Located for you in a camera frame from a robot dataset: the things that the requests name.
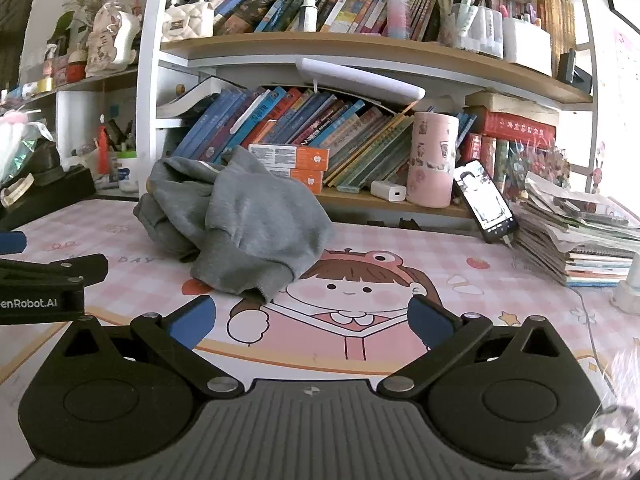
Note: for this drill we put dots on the red jar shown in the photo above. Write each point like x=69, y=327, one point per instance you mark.
x=76, y=69

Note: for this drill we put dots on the white lamp bar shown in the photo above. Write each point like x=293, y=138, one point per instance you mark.
x=360, y=80

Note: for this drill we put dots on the row of red green books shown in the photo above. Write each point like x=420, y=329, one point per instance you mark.
x=495, y=160

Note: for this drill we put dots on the black bag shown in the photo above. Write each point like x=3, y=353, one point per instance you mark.
x=45, y=180

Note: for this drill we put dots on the white charger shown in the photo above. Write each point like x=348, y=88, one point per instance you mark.
x=387, y=191

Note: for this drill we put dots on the orange white carton box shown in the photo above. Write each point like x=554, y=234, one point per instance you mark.
x=305, y=180
x=290, y=156

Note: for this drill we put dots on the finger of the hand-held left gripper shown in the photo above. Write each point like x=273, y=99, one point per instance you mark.
x=55, y=267
x=10, y=243

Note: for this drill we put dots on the white pink iridescent bundle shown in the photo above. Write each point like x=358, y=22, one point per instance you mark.
x=15, y=132

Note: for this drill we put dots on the white wooden bookshelf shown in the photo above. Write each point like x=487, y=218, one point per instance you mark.
x=350, y=50

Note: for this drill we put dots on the beige flat box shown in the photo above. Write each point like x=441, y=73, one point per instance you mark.
x=510, y=102

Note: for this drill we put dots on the white quilted pearl handbag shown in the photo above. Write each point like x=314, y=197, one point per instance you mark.
x=187, y=20

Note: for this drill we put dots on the stack of papers and notebooks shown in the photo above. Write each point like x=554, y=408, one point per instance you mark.
x=575, y=240

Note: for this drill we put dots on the dark door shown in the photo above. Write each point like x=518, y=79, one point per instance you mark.
x=17, y=0

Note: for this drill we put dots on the pink printed tumbler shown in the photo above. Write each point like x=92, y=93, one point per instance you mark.
x=432, y=160

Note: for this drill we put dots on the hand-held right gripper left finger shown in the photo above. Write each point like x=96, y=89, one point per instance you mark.
x=192, y=319

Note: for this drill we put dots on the white pen holder with pens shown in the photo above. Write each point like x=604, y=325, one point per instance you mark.
x=475, y=27

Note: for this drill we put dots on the grey sweater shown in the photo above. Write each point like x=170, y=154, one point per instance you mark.
x=250, y=220

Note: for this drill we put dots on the white side shelf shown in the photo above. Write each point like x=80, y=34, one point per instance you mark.
x=75, y=110

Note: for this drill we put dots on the white printed gift bag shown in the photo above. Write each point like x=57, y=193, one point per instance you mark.
x=112, y=37

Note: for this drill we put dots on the small black device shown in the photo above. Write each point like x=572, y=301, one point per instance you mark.
x=572, y=67

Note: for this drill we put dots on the black smartphone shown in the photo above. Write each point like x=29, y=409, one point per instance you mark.
x=485, y=200

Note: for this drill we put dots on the white storage box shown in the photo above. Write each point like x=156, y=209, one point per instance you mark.
x=527, y=47

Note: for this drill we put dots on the pink cartoon desk mat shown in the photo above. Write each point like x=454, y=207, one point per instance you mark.
x=125, y=255

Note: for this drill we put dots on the red book box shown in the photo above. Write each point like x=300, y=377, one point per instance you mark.
x=517, y=127

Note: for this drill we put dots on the pink blue bottle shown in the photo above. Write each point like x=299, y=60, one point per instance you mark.
x=398, y=10

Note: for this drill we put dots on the red tassel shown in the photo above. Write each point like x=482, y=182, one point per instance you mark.
x=102, y=145

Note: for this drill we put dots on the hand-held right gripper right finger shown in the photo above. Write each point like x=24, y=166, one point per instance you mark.
x=429, y=322

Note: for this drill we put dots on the dried flower plant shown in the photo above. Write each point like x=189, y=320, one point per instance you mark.
x=82, y=0

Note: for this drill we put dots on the row of yellow books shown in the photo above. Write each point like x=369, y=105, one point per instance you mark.
x=557, y=25

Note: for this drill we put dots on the row of leaning colourful books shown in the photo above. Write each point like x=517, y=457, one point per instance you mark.
x=325, y=130

